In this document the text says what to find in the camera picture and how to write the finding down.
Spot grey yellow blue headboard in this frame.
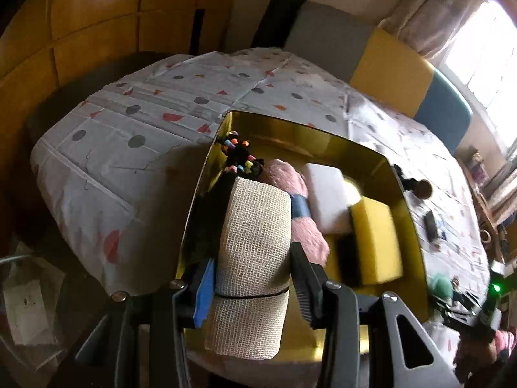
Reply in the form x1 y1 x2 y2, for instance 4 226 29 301
285 2 473 156

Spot gold rectangular tin box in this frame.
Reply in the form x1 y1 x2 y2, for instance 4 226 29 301
174 109 431 366

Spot glass side table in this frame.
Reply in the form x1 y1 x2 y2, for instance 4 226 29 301
0 246 65 372

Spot beige patterned curtain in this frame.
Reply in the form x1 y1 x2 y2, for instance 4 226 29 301
380 0 485 59

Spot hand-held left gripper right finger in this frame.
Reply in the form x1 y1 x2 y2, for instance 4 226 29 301
289 242 461 388

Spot small dark cloth item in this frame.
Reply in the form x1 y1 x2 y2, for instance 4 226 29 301
424 212 439 239

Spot black scrunchie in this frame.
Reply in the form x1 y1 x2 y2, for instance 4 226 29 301
394 164 421 197

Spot yellow sponge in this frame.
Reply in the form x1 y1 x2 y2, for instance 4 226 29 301
337 196 405 287

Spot person's right hand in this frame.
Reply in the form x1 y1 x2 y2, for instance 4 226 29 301
454 333 498 377

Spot pink yarn skein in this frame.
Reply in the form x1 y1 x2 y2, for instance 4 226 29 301
258 158 330 269

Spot wooden windowsill shelf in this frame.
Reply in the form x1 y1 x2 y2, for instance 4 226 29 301
456 149 510 263

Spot window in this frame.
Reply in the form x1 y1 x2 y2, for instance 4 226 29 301
444 0 517 110

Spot white sponge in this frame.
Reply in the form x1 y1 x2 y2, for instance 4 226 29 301
303 163 352 235

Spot black rolled mat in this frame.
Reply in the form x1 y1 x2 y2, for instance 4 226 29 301
250 0 311 49

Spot beige bandage roll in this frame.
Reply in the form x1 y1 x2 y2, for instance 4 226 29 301
204 176 292 360

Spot green plush item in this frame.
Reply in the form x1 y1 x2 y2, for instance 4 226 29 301
429 273 454 302

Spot printed white bed sheet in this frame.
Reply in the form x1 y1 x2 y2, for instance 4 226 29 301
30 46 491 376

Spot wooden wardrobe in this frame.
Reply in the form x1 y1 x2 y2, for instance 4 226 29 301
0 0 243 130

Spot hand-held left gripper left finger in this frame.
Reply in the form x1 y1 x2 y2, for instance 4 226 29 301
48 258 216 388

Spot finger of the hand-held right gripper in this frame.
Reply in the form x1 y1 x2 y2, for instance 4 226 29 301
432 297 475 328

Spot white paper sheets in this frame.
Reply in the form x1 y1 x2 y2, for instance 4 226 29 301
6 275 61 346

